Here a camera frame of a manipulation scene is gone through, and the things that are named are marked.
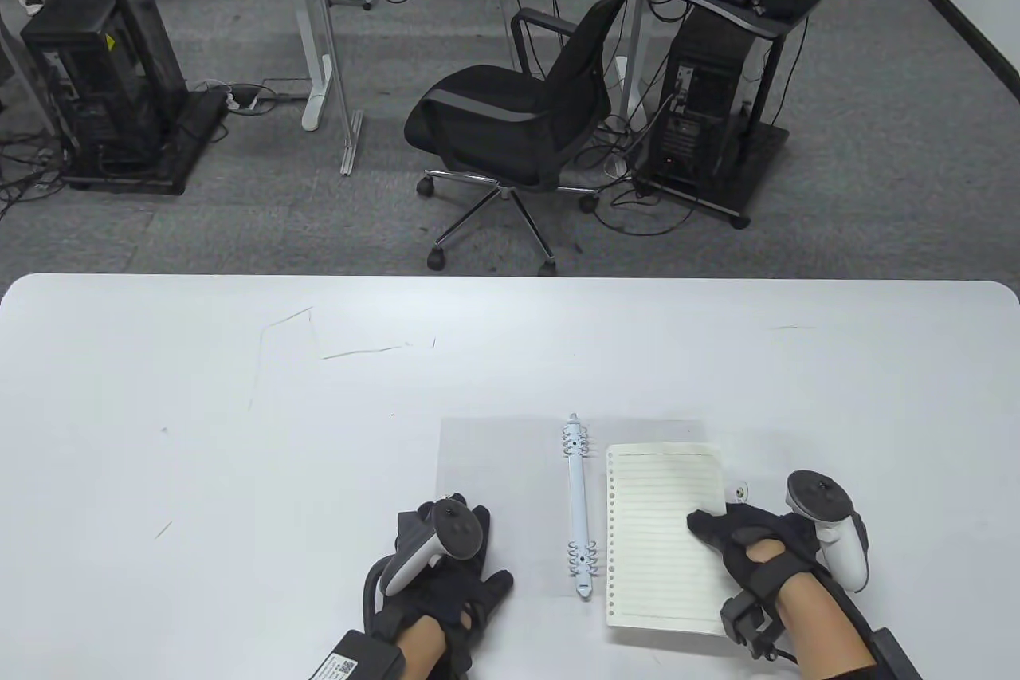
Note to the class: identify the person's left forearm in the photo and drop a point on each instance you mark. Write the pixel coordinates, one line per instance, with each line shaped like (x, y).
(418, 648)

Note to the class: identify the black wrist box white label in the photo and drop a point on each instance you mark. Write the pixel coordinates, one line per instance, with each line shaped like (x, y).
(351, 660)

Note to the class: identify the aluminium frame post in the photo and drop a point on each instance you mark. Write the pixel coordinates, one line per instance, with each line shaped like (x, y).
(335, 74)

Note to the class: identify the black computer tower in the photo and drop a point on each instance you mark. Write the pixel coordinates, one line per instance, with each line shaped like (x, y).
(701, 98)
(103, 74)

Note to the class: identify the black cart with keyboard tray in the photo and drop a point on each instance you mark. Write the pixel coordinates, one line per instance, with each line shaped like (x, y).
(757, 162)

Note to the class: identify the black office chair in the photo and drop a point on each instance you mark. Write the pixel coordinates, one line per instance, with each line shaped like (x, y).
(494, 122)

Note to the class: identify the person's left hand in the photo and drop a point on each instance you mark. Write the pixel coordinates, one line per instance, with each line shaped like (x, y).
(454, 592)

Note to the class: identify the black cart with pole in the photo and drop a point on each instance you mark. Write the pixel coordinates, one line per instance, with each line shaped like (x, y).
(191, 138)

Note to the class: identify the grey and white controller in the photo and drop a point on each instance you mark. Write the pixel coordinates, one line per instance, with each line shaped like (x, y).
(817, 497)
(458, 532)

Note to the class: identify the lined loose-leaf paper stack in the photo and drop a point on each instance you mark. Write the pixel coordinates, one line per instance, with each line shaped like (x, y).
(653, 536)

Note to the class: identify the person's right forearm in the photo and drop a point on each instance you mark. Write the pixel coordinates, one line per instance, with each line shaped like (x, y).
(821, 624)

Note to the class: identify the person's right hand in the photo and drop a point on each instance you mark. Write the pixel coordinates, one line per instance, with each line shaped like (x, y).
(749, 528)

